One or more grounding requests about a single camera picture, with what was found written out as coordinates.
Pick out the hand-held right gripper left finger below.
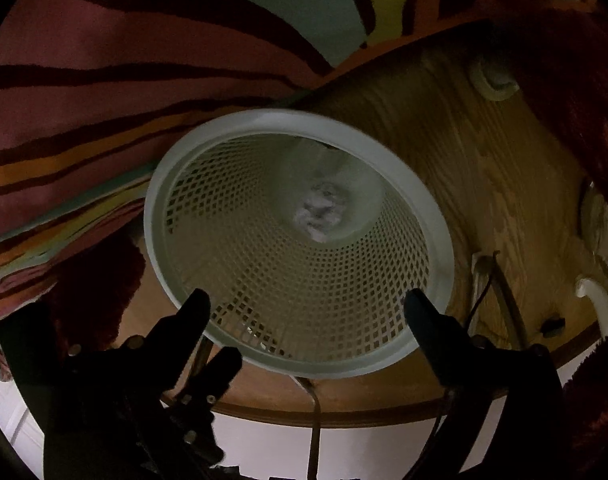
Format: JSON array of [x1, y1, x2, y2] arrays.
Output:
[[0, 288, 213, 480]]

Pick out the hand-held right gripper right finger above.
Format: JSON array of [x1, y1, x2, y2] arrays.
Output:
[[402, 289, 571, 480]]

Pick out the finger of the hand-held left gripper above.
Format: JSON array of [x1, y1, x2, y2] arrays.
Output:
[[171, 346, 244, 466]]

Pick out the white plastic mesh basket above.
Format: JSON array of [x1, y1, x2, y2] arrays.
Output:
[[143, 109, 456, 380]]

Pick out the crumpled white paper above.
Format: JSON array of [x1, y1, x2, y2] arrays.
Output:
[[293, 182, 349, 243]]

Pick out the white round object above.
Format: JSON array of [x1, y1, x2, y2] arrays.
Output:
[[466, 57, 521, 103]]

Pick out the red shaggy rug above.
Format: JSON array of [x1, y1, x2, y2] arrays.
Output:
[[36, 0, 608, 476]]

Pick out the colourful striped rug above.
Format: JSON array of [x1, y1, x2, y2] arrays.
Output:
[[0, 0, 602, 381]]

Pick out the thin black cable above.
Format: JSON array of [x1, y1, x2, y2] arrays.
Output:
[[466, 251, 501, 323]]

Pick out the grey cable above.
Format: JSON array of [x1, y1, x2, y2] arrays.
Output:
[[494, 270, 531, 352]]

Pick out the brown cable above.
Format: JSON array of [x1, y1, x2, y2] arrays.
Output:
[[303, 379, 326, 480]]

